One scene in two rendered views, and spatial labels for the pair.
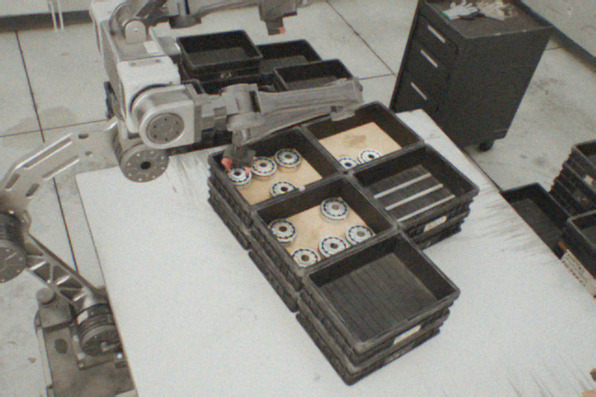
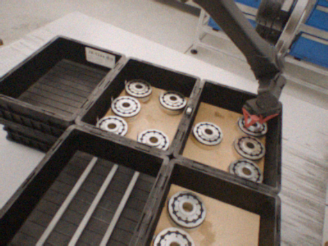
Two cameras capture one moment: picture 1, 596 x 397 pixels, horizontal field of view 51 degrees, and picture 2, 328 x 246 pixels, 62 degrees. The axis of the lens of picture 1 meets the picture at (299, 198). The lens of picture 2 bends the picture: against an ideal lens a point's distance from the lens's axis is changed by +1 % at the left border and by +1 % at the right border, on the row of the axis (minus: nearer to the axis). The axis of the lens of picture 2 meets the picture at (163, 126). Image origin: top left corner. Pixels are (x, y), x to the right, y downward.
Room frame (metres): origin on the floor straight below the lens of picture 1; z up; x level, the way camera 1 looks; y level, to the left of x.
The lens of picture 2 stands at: (2.00, -0.46, 1.52)
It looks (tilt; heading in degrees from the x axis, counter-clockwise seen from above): 46 degrees down; 141
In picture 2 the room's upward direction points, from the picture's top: 11 degrees clockwise
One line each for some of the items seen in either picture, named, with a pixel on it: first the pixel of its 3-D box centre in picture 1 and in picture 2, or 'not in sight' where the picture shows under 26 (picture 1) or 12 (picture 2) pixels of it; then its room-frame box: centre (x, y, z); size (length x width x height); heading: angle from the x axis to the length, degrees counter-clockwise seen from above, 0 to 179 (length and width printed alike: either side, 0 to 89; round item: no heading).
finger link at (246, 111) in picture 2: (243, 165); (254, 116); (1.63, 0.22, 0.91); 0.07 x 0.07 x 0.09; 84
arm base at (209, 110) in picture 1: (205, 111); not in sight; (1.20, 0.26, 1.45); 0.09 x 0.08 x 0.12; 31
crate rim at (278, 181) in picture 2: (276, 166); (233, 127); (1.65, 0.10, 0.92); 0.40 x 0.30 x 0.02; 131
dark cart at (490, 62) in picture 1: (461, 81); not in sight; (3.21, -0.82, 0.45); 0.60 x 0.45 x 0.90; 121
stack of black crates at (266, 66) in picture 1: (282, 80); not in sight; (3.10, 0.22, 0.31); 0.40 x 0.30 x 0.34; 121
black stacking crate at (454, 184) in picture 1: (410, 194); (85, 213); (1.69, -0.40, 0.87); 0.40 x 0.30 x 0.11; 131
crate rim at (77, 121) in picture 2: (324, 221); (145, 99); (1.42, -0.09, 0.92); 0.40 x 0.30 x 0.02; 131
